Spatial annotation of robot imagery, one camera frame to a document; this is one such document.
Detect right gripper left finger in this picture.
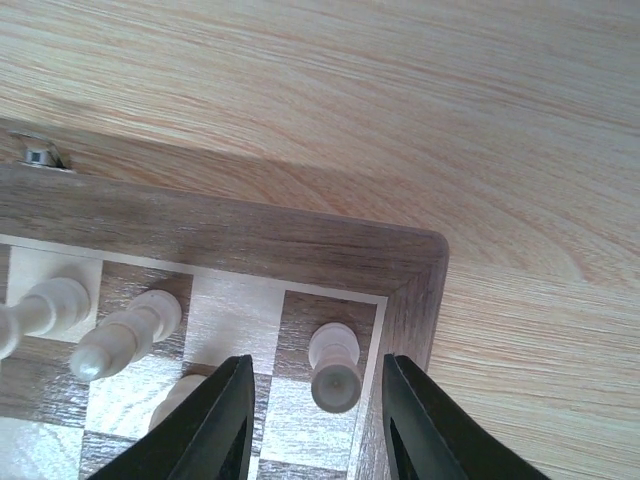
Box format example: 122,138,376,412
92,355,254,479

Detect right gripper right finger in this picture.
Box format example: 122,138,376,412
382,354,540,479

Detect white rook piece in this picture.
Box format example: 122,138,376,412
308,322,362,414

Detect white queen piece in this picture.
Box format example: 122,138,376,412
1,277,91,359

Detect white piece on board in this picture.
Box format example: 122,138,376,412
69,290,182,382

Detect wooden chess board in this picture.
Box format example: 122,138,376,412
0,117,450,480

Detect board metal clasp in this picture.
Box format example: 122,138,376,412
8,130,72,172

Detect white pawn piece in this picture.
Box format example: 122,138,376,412
148,374,206,431

